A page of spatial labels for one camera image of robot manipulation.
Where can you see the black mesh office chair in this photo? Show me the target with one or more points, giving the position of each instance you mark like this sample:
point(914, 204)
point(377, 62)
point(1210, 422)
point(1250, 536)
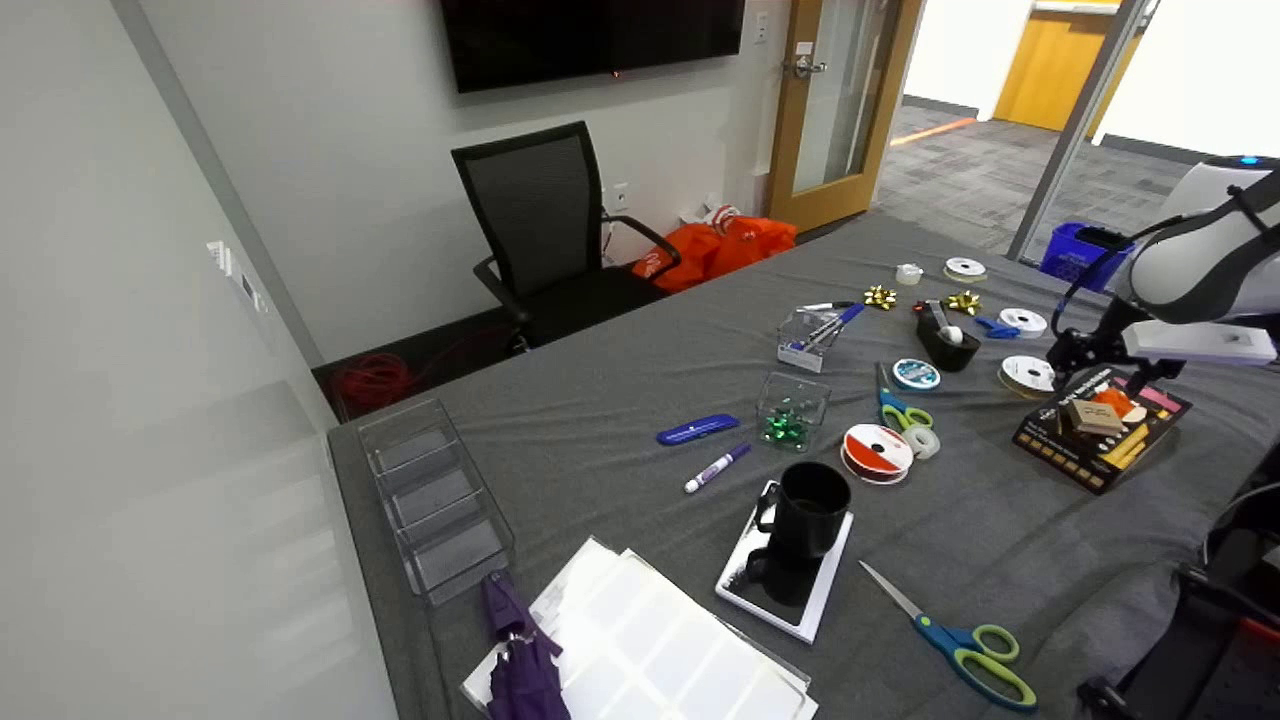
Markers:
point(542, 214)

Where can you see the large white ribbon spool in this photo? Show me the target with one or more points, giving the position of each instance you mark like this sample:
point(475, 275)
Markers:
point(1024, 374)

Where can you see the clear acrylic organizer tray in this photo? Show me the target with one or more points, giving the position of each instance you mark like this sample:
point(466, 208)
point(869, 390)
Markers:
point(432, 500)

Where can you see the purple cloth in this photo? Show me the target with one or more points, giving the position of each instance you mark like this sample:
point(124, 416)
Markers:
point(522, 667)

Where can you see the gold gift bow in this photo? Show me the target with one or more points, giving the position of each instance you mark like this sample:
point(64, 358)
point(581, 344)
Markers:
point(961, 307)
point(877, 299)

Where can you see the metal glass wall frame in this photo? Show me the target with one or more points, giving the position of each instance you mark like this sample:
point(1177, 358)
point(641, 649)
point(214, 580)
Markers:
point(1065, 144)

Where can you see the black wall television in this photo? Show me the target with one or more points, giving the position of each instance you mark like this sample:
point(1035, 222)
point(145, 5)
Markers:
point(586, 38)

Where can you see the purple white marker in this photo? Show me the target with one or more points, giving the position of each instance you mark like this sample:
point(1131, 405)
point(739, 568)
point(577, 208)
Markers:
point(718, 469)

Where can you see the wooden door with glass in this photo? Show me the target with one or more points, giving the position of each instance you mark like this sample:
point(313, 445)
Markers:
point(787, 122)

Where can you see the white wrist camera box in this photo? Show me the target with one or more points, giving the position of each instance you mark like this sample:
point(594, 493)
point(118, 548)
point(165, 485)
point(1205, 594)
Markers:
point(1201, 343)

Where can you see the clear tape roll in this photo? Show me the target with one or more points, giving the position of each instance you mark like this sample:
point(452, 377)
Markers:
point(927, 442)

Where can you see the white label sheets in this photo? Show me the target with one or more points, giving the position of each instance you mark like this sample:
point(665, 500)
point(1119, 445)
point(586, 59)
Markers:
point(655, 644)

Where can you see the grey staples box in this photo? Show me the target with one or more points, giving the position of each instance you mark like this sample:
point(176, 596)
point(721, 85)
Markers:
point(810, 344)

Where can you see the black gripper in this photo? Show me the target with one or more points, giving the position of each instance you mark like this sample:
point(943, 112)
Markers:
point(1087, 354)

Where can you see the orange bag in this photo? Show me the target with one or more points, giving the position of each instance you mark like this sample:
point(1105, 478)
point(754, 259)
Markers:
point(713, 247)

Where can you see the small wooden stamp block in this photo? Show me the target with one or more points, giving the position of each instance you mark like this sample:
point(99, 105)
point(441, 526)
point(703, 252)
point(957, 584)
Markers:
point(1093, 416)

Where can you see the white wall switch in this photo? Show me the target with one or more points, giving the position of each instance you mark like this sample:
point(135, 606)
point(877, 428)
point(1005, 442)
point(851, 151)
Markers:
point(225, 259)

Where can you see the blue bin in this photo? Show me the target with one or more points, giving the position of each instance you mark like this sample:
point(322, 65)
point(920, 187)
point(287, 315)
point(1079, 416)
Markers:
point(1073, 251)

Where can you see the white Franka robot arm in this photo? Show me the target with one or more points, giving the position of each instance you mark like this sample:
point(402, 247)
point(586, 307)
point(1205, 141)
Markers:
point(1201, 261)

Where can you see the black mug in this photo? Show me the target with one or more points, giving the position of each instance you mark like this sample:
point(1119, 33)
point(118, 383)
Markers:
point(814, 504)

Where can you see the black white flat box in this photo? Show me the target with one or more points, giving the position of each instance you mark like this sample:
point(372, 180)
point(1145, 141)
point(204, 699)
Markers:
point(787, 600)

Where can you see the large green blue scissors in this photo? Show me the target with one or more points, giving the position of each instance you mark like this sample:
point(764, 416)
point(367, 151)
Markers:
point(965, 644)

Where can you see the small white tape roll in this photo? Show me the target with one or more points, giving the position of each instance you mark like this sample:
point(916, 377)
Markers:
point(911, 275)

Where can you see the small green blue scissors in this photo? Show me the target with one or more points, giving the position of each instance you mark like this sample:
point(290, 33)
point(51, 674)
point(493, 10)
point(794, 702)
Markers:
point(898, 405)

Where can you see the clear container green pins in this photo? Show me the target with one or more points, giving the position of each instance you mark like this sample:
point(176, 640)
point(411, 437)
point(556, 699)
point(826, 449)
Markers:
point(790, 416)

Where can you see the green tape roll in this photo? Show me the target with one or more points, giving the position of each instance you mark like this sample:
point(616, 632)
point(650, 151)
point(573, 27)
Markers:
point(916, 374)

